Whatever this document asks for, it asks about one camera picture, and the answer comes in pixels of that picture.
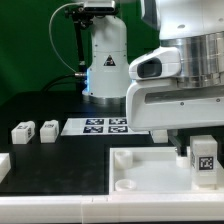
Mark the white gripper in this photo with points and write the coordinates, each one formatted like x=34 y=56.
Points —
x=154 y=100

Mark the white square tabletop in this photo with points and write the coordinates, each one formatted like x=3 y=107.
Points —
x=154 y=170

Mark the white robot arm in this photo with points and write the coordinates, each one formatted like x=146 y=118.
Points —
x=180 y=84

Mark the white obstacle fence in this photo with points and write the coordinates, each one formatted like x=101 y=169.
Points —
x=112 y=208

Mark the white tag base sheet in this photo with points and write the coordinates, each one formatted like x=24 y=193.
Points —
x=96 y=126

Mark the black camera on stand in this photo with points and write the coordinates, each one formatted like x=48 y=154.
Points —
x=87 y=9

